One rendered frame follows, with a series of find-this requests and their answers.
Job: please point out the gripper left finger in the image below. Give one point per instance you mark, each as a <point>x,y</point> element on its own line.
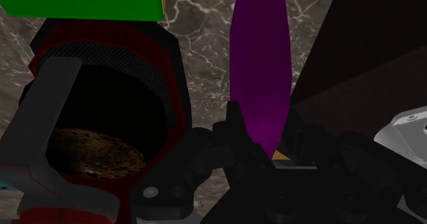
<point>186,163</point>

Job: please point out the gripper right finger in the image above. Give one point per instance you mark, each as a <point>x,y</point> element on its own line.
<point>360,160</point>

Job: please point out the yellow flat object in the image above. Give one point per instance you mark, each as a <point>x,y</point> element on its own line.
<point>281,156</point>

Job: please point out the purple spindle-shaped object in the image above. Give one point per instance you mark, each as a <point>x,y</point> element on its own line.
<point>260,66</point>

